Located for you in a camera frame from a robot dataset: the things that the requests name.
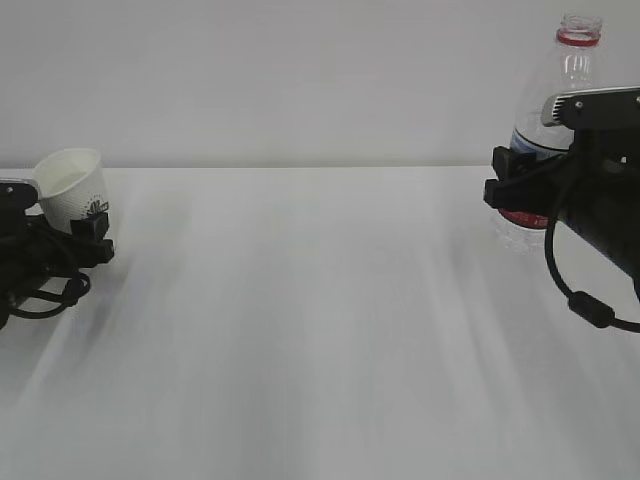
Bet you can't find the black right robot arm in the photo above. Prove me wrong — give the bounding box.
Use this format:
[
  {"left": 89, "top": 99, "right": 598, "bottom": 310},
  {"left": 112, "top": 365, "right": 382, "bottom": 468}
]
[{"left": 484, "top": 86, "right": 639, "bottom": 282}]

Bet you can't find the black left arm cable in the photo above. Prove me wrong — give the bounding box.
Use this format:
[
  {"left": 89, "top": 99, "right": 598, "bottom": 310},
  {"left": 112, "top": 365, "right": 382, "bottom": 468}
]
[{"left": 7, "top": 234, "right": 94, "bottom": 320}]

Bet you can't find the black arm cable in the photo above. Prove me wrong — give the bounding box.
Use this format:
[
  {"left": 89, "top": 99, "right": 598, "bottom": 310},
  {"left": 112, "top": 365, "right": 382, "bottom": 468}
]
[
  {"left": 7, "top": 234, "right": 94, "bottom": 320},
  {"left": 544, "top": 164, "right": 640, "bottom": 332}
]

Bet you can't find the clear plastic water bottle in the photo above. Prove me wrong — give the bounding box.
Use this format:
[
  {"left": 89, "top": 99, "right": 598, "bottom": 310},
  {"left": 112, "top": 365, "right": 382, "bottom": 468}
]
[{"left": 492, "top": 12, "right": 605, "bottom": 256}]

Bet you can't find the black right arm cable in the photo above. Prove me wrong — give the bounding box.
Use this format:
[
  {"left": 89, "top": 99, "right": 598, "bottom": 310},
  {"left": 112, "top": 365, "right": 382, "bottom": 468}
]
[{"left": 544, "top": 164, "right": 640, "bottom": 332}]

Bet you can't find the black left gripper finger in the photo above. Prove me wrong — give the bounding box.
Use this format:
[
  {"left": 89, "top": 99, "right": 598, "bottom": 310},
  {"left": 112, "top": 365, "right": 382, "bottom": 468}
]
[{"left": 44, "top": 212, "right": 115, "bottom": 271}]

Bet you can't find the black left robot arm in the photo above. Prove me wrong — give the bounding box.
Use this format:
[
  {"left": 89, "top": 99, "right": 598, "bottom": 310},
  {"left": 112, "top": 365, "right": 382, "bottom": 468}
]
[{"left": 1, "top": 179, "right": 115, "bottom": 325}]

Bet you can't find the white paper coffee cup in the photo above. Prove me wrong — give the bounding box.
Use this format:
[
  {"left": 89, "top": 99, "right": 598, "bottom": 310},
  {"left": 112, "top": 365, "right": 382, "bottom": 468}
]
[{"left": 33, "top": 148, "right": 109, "bottom": 234}]

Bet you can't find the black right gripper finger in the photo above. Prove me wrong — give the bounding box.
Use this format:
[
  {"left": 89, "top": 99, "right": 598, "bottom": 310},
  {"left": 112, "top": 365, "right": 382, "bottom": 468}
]
[{"left": 483, "top": 146, "right": 574, "bottom": 217}]

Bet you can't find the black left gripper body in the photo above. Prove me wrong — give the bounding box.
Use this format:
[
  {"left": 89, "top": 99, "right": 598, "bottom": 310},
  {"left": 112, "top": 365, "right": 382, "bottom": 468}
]
[{"left": 1, "top": 208, "right": 75, "bottom": 280}]

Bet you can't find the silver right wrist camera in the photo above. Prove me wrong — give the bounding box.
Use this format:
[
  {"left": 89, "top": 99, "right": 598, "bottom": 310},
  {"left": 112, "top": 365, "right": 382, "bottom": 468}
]
[{"left": 540, "top": 86, "right": 639, "bottom": 131}]

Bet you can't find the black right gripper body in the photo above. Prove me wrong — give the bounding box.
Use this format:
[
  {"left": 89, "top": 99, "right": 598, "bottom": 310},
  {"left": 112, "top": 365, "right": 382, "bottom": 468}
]
[{"left": 549, "top": 88, "right": 640, "bottom": 236}]

